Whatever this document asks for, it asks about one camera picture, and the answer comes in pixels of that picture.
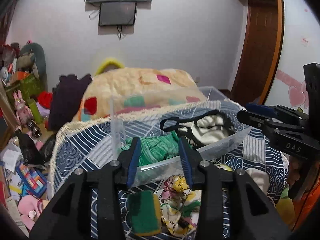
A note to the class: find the floral yellow white cloth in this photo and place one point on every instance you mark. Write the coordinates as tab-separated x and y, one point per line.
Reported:
180	206

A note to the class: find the white drawstring bag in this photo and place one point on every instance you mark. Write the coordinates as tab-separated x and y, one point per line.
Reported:
261	178

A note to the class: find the green bottle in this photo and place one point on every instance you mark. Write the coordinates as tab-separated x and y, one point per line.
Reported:
35	111

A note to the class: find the pink rabbit figurine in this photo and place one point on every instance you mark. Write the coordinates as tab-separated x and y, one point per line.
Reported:
23	112

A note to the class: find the navy patterned table cloth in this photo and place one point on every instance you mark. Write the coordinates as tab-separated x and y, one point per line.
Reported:
90	145

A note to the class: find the yellow white plush ball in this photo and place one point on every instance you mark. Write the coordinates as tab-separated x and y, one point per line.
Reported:
286	210

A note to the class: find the green knitted cloth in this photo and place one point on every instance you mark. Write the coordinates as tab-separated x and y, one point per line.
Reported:
156	149

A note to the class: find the black plastic bag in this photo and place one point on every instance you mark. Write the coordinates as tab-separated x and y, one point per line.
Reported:
32	156

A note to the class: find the black flashlight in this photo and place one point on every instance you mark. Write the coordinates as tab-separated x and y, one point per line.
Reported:
35	130

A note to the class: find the black strap pouch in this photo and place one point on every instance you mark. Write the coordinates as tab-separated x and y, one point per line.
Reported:
201	130

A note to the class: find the clear plastic storage box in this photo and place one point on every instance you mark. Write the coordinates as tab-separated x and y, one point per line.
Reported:
145	123

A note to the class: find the green cardboard box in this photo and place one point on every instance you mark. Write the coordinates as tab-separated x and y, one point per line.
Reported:
30	86

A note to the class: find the wooden wardrobe with door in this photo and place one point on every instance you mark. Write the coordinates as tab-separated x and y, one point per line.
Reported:
260	52

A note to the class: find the person hand on gripper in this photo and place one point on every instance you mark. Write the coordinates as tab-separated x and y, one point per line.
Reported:
293	173

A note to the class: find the grey green neck pillow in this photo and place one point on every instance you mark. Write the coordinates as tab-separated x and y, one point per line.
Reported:
32	59

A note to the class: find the small black wall monitor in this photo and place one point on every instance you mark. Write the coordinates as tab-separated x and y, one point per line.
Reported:
117	14

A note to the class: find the beige patchwork blanket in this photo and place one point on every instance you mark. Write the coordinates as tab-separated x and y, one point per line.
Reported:
138	88

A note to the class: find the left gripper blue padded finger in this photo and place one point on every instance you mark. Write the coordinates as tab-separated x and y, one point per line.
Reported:
262	109

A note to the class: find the red plush item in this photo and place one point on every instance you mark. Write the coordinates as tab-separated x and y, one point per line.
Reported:
44	100

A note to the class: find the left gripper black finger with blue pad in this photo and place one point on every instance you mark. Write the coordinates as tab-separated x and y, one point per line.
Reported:
68	214
251	214

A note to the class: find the yellow green sponge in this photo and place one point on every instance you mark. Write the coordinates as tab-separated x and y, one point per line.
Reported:
144	213

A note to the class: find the dark purple garment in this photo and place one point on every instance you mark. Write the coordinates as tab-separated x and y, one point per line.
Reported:
67	96

